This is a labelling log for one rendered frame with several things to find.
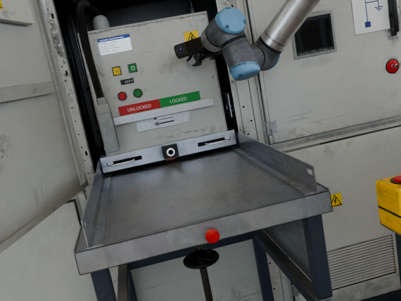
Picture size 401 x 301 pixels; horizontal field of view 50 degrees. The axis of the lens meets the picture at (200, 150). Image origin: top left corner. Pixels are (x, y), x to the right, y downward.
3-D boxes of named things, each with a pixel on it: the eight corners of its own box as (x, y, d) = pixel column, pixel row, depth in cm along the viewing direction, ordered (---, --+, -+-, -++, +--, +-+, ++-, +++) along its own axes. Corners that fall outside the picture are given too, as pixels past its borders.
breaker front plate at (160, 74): (228, 134, 171) (206, 12, 162) (107, 160, 164) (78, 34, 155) (227, 134, 172) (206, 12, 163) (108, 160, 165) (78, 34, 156)
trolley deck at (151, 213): (333, 211, 105) (330, 188, 104) (79, 276, 96) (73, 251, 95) (252, 160, 171) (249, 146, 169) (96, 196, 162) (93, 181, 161)
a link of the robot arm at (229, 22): (228, 37, 128) (215, 7, 128) (212, 53, 139) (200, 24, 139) (253, 30, 131) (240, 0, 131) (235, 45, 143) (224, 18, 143)
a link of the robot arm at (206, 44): (209, 49, 139) (201, 21, 140) (204, 55, 144) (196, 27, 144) (233, 45, 143) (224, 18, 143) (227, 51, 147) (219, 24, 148)
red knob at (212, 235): (221, 243, 96) (219, 229, 96) (207, 246, 96) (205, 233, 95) (217, 236, 100) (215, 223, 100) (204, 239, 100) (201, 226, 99)
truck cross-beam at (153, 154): (237, 144, 172) (234, 129, 171) (103, 173, 164) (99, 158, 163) (233, 142, 177) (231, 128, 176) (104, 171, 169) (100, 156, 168)
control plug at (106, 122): (119, 150, 154) (108, 103, 151) (106, 153, 154) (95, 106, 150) (120, 147, 162) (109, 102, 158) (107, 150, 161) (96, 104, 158)
